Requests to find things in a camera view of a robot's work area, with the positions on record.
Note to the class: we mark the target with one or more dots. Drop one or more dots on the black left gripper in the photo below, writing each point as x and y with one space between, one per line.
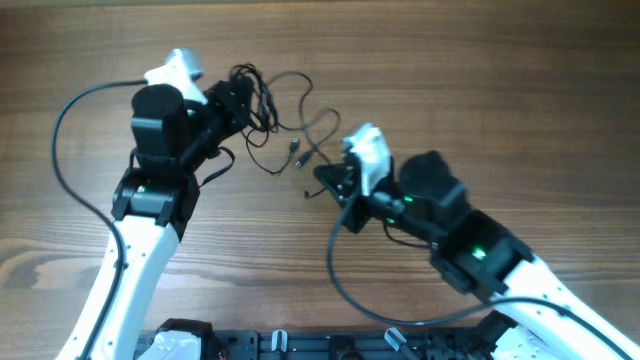
235 112

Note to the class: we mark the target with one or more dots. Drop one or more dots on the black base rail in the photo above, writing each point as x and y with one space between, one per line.
439 344

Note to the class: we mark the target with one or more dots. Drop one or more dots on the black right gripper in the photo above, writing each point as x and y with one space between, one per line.
348 178

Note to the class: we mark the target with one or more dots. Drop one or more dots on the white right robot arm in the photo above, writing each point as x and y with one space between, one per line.
533 314

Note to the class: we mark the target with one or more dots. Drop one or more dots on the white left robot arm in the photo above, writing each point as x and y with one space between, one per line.
175 133

